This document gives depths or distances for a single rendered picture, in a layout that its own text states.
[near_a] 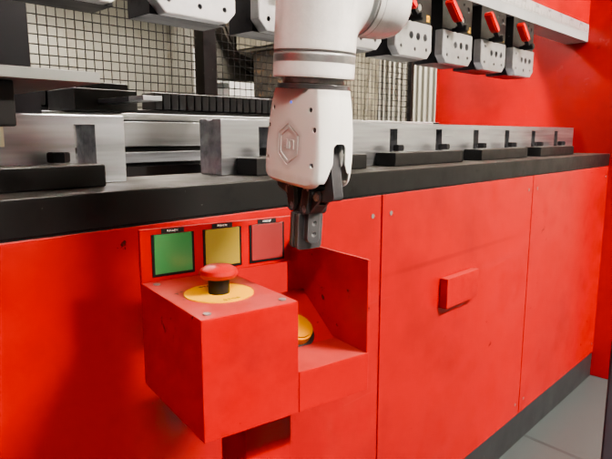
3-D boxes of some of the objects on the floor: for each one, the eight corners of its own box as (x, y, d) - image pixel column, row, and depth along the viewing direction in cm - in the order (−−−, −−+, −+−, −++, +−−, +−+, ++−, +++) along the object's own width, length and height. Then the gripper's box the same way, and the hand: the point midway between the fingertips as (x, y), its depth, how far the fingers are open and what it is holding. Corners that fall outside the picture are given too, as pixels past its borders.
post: (213, 407, 199) (195, -231, 166) (205, 402, 202) (185, -224, 169) (225, 402, 202) (209, -223, 170) (216, 398, 206) (198, -217, 173)
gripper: (390, 77, 55) (375, 260, 59) (302, 76, 66) (295, 229, 71) (328, 73, 50) (317, 270, 55) (246, 73, 62) (242, 235, 66)
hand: (306, 229), depth 62 cm, fingers closed
